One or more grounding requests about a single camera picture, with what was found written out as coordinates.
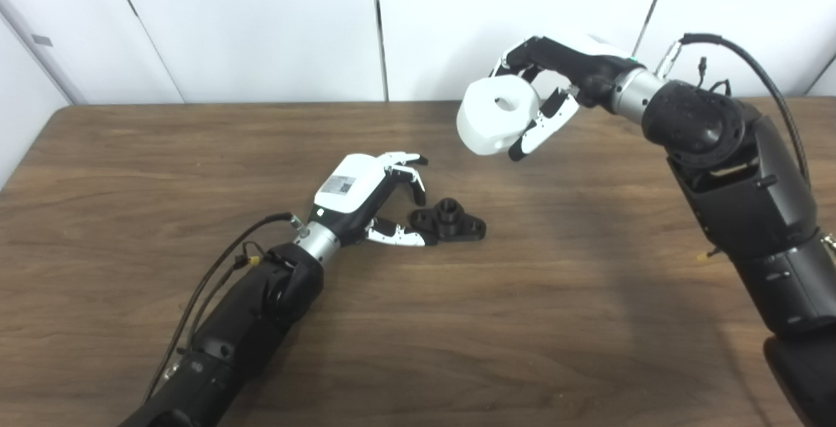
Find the black plastic holder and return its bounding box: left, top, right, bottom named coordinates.
left=408, top=197, right=487, bottom=245

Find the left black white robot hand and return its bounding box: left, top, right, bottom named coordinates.
left=308, top=151, right=438, bottom=247

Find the round white plastic piece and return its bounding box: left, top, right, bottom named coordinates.
left=456, top=74, right=543, bottom=156

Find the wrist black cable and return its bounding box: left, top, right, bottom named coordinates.
left=653, top=33, right=812, bottom=186
left=140, top=212, right=308, bottom=405

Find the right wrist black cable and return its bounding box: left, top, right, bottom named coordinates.
left=653, top=33, right=812, bottom=186

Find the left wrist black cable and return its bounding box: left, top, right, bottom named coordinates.
left=140, top=212, right=308, bottom=405

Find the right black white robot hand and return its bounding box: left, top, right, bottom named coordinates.
left=491, top=30, right=644, bottom=162

